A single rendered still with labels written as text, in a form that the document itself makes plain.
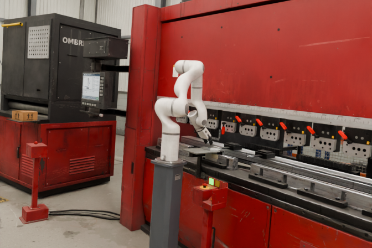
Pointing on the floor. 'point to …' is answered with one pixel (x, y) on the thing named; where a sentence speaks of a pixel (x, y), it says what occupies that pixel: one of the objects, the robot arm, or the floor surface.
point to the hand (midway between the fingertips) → (208, 141)
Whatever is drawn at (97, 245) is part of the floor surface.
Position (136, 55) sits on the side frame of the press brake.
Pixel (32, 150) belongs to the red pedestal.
